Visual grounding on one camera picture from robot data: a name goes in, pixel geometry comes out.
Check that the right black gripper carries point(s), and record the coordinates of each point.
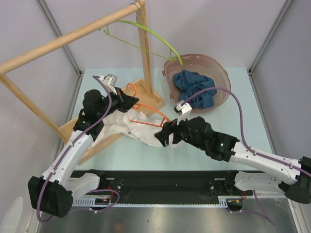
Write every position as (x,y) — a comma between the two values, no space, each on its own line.
(168,128)

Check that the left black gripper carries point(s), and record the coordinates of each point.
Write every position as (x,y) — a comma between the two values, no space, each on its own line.
(125,102)

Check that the orange clothes hanger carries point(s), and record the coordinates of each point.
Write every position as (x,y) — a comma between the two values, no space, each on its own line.
(149,105)

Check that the white printed t shirt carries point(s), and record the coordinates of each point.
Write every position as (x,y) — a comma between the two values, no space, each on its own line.
(132,124)

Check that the blue t shirt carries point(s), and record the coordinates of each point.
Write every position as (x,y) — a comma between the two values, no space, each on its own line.
(190,83)

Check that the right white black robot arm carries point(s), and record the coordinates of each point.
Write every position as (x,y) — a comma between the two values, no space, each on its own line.
(294,175)

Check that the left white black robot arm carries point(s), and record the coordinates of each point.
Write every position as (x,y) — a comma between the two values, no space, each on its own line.
(53,193)

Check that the wooden clothes rack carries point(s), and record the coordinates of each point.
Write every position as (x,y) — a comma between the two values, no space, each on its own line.
(138,8)

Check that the pink translucent plastic basin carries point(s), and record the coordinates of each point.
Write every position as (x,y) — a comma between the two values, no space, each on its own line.
(199,63)

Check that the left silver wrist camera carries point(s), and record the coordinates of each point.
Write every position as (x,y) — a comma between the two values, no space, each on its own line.
(109,82)

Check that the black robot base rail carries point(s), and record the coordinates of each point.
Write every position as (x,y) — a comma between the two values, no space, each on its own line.
(170,187)

